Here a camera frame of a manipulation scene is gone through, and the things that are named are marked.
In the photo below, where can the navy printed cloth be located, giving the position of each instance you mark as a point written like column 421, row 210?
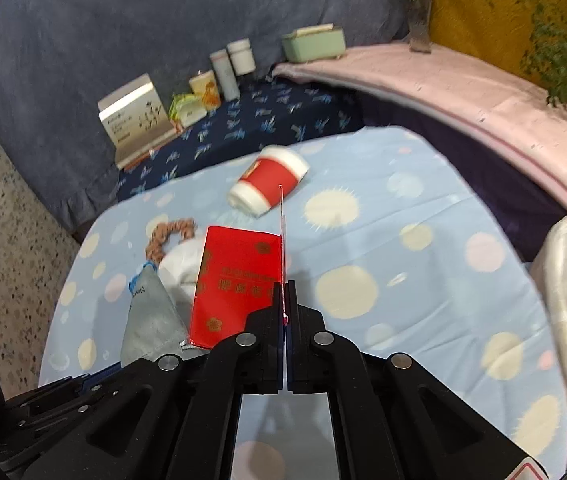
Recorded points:
column 263, row 110

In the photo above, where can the pink cloth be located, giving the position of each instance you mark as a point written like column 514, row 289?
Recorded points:
column 463, row 90

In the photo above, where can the light blue dotted blanket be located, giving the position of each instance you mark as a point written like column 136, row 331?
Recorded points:
column 413, row 260

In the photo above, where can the crumpled white tissue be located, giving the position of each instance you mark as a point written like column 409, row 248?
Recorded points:
column 178, row 265

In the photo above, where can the small printed tin can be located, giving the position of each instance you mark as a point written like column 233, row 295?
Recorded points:
column 205, row 91

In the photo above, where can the green plant in white pot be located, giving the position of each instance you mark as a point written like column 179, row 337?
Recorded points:
column 558, row 60

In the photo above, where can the white gift box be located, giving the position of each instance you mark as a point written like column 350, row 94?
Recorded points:
column 136, row 120

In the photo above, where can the red paper cup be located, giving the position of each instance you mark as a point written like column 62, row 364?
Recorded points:
column 268, row 175

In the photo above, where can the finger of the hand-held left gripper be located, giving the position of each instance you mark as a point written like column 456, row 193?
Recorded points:
column 63, row 410

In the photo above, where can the yellow backdrop cloth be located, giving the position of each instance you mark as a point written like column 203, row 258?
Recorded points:
column 473, row 10

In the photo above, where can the silver foil packet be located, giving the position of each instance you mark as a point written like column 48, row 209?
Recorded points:
column 148, row 320

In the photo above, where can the red envelope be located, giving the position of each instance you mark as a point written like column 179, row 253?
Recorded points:
column 233, row 280

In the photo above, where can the white bottle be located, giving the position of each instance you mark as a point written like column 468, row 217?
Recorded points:
column 226, row 77

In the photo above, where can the glass vase with pink flowers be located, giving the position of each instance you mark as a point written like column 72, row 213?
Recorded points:
column 419, row 35

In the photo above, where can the white jar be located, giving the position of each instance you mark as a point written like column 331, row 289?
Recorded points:
column 241, row 57

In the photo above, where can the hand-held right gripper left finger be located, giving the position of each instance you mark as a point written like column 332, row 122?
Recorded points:
column 268, row 320

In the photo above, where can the pale green tissue box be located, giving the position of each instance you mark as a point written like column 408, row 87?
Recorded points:
column 313, row 45

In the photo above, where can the green snack packet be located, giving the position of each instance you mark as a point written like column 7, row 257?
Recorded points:
column 186, row 110

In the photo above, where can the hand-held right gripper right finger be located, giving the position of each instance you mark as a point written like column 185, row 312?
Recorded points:
column 303, row 325

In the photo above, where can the blue-grey backdrop cloth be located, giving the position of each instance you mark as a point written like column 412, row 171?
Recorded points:
column 113, row 20

